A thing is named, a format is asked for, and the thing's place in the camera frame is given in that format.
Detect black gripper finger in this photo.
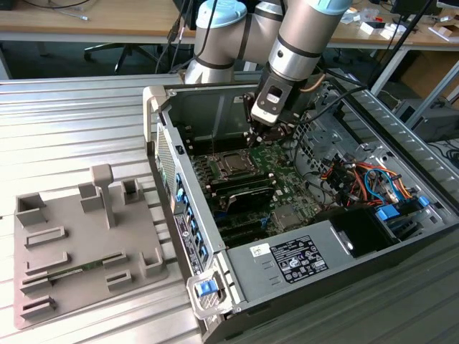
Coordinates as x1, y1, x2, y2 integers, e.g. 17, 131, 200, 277
242, 92, 261, 147
255, 120, 299, 143

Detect metal socket cover frame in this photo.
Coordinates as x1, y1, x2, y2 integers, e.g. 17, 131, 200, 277
213, 150, 258, 179

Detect silver CPU plate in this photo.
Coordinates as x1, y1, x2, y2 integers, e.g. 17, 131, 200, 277
224, 154, 249, 173

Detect metal drive cage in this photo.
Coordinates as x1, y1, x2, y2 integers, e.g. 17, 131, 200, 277
292, 80, 365, 173

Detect green motherboard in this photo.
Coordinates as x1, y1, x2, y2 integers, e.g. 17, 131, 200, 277
188, 134, 326, 249

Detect black RAM slots bank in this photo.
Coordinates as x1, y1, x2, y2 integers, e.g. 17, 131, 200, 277
206, 171, 277, 196
184, 121, 254, 157

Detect black graphics card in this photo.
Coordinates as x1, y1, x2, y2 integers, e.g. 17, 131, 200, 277
224, 186, 276, 215

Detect silver chipset heatsink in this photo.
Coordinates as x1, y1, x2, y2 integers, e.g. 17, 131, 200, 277
270, 206, 304, 231

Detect small white box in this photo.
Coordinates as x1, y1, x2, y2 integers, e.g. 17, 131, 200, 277
359, 21, 381, 37

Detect black expansion slots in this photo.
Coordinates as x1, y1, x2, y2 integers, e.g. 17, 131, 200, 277
214, 214, 272, 248

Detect open grey PC case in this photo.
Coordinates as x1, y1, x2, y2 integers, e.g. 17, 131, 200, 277
142, 73, 459, 344

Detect white handwritten sticker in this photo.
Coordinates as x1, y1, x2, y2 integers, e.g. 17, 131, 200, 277
249, 242, 271, 257

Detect black slanted pole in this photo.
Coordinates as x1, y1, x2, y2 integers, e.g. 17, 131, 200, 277
367, 0, 433, 89

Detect black power supply label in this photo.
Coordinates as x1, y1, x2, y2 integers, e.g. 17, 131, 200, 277
269, 234, 329, 285

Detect black plastic shroud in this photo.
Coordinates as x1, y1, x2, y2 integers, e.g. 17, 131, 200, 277
314, 206, 399, 259

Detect blue disk carrier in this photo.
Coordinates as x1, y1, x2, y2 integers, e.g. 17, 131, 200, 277
374, 204, 399, 224

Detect brown cardboard box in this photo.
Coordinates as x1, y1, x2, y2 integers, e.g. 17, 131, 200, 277
399, 49, 459, 100

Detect black office chair base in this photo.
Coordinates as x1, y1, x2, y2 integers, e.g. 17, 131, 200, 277
84, 42, 155, 75

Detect grey computer on floor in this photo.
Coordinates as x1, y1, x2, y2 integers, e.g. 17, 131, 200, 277
394, 98, 459, 143

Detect black monitor base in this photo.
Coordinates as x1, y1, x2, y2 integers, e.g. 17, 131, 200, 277
390, 0, 442, 15

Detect grey power supply unit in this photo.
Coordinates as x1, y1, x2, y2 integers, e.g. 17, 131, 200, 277
226, 219, 358, 302

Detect small open cardboard box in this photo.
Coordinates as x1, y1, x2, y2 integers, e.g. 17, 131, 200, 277
435, 24, 455, 41

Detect long wooden desk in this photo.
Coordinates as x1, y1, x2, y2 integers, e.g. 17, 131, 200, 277
0, 0, 459, 51

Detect blue case latch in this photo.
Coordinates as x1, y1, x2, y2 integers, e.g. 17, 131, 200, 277
196, 281, 217, 297

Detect grey parts rack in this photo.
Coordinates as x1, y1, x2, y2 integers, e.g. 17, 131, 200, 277
13, 163, 170, 330

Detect green RAM stick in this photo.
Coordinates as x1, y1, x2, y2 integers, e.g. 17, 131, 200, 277
48, 260, 105, 280

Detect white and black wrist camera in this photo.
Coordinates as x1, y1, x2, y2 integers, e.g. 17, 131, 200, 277
250, 80, 294, 125

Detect copper coloured hose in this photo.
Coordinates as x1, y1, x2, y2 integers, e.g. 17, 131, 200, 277
300, 72, 326, 94

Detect black camera cable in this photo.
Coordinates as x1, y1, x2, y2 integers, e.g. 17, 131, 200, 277
297, 67, 369, 125

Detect coloured power wire bundle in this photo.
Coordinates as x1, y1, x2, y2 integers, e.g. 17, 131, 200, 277
320, 157, 419, 209

